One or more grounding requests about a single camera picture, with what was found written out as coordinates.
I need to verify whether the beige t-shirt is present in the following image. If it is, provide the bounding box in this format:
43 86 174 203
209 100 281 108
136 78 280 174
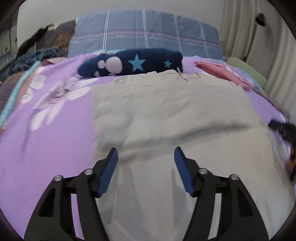
91 69 293 241

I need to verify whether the green pillow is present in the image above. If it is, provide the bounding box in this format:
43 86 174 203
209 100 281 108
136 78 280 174
226 57 267 88

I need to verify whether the purple floral bedsheet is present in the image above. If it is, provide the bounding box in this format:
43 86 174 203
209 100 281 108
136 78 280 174
1 55 295 240

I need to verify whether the folded pink garment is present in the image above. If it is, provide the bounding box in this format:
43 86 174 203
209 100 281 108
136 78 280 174
195 61 252 90

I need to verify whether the beige curtain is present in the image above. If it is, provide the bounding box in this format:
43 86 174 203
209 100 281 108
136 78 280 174
220 1 295 116

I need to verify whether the black floor lamp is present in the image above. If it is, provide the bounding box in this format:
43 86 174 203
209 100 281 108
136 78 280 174
243 13 266 62

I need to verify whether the blue plaid pillow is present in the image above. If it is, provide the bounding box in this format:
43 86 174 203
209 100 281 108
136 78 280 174
68 9 223 60

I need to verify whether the teal dark blanket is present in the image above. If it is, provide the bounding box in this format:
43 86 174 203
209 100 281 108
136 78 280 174
1 47 62 82

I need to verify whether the navy star-patterned garment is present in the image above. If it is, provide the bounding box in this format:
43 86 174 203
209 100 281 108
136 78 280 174
77 48 183 78

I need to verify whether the brown patterned pillow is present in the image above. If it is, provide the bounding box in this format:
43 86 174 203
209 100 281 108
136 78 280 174
36 20 76 52

